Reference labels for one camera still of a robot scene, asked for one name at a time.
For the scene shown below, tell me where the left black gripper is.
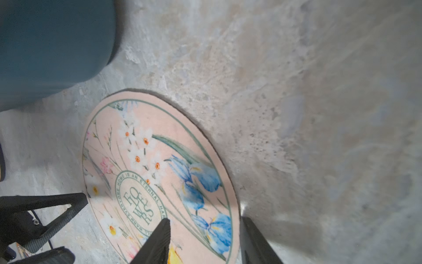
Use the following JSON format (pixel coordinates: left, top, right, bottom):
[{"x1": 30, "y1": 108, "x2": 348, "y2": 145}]
[{"x1": 0, "y1": 192, "x2": 89, "y2": 264}]

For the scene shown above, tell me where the pink flowers round coaster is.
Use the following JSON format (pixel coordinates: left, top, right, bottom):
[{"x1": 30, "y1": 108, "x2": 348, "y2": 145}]
[{"x1": 82, "y1": 91, "x2": 240, "y2": 264}]

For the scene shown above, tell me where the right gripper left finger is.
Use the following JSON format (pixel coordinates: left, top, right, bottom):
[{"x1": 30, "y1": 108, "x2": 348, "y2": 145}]
[{"x1": 131, "y1": 218, "x2": 171, "y2": 264}]

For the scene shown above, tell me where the teal plastic storage box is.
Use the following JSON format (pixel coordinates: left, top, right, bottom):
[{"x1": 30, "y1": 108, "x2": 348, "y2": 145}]
[{"x1": 1, "y1": 1, "x2": 116, "y2": 111}]

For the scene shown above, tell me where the purple bunny coaster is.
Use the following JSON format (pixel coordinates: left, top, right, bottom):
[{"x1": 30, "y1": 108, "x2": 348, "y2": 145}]
[{"x1": 0, "y1": 145, "x2": 6, "y2": 182}]

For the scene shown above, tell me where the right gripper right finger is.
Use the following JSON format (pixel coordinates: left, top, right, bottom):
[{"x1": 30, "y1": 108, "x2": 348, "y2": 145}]
[{"x1": 240, "y1": 217, "x2": 283, "y2": 264}]

